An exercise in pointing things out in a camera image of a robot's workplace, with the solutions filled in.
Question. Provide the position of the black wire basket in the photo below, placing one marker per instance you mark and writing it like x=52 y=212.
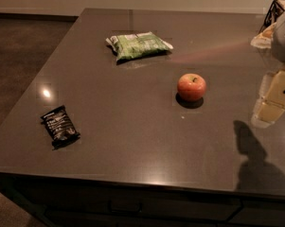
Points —
x=275 y=10

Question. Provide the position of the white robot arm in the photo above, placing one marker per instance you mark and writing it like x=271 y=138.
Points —
x=273 y=38

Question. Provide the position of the red apple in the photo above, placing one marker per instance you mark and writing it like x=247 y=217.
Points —
x=191 y=87

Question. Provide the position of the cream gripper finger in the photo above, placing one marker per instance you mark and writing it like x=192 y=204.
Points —
x=263 y=113
x=276 y=94

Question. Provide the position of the green jalapeno chip bag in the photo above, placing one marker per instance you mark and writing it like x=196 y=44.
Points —
x=134 y=46

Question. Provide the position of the black rxbar chocolate wrapper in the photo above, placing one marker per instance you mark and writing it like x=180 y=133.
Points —
x=60 y=127

